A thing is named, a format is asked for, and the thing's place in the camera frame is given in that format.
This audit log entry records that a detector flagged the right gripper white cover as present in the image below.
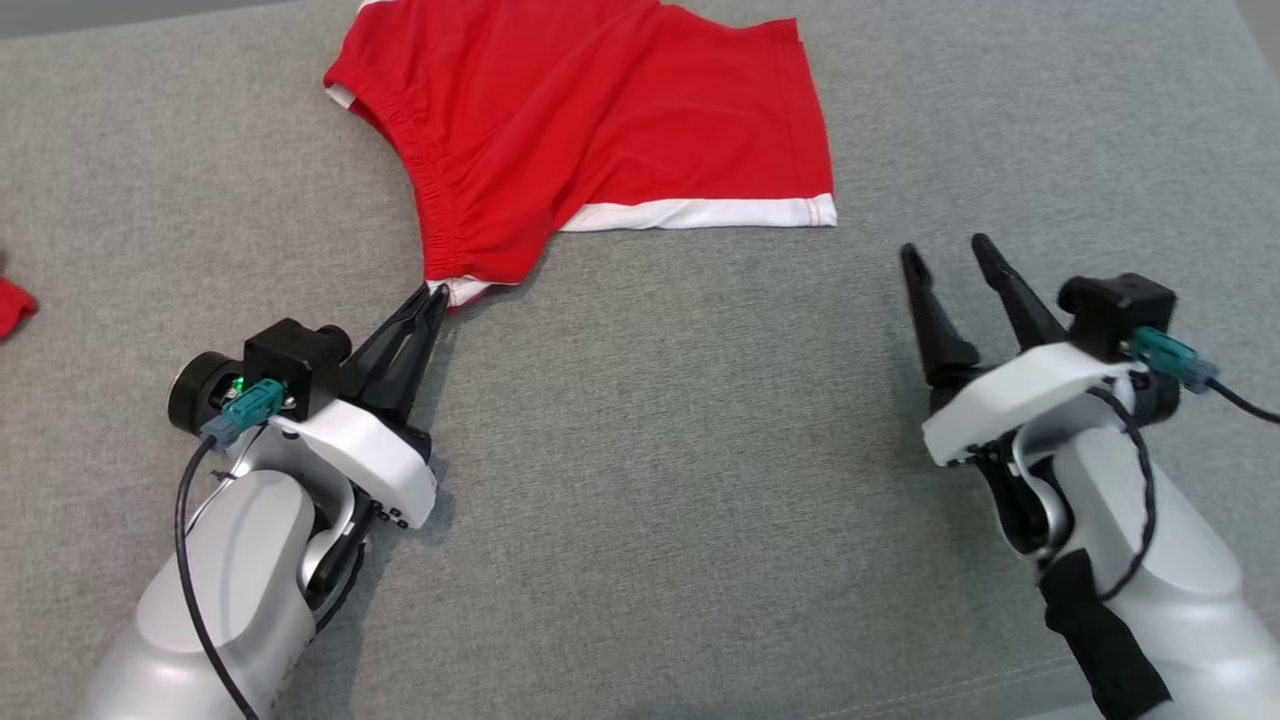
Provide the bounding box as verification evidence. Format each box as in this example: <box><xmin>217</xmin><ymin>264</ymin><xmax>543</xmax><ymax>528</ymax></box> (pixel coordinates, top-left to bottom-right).
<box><xmin>900</xmin><ymin>233</ymin><xmax>1182</xmax><ymax>469</ymax></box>

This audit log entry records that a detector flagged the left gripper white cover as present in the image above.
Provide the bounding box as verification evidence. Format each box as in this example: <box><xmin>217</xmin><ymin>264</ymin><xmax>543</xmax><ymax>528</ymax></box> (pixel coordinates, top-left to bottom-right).
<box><xmin>167</xmin><ymin>283</ymin><xmax>452</xmax><ymax>532</ymax></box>

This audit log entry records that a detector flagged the red shorts white hem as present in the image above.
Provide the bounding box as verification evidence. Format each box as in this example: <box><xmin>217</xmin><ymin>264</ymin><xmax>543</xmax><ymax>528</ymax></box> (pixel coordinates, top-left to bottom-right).
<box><xmin>323</xmin><ymin>0</ymin><xmax>839</xmax><ymax>311</ymax></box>

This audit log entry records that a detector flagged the red and white jersey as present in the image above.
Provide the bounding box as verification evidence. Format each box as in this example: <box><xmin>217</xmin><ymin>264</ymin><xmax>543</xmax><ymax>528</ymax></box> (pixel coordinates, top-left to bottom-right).
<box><xmin>0</xmin><ymin>275</ymin><xmax>39</xmax><ymax>341</ymax></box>

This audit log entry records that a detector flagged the left camera cable teal plug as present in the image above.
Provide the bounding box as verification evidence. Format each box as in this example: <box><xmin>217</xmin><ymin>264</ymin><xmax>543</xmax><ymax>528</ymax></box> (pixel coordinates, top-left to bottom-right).
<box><xmin>175</xmin><ymin>378</ymin><xmax>288</xmax><ymax>720</ymax></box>

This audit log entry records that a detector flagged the black strap on right arm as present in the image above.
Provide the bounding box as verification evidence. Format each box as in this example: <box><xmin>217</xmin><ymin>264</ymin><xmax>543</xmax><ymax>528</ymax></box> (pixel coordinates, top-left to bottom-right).
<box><xmin>1038</xmin><ymin>548</ymin><xmax>1173</xmax><ymax>720</ymax></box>

